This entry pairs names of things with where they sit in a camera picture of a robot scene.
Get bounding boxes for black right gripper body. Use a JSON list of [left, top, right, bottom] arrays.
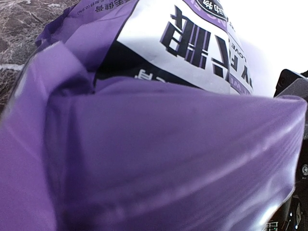
[[272, 69, 308, 231]]

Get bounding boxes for purple white pet food bag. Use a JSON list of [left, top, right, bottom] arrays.
[[0, 0, 308, 231]]

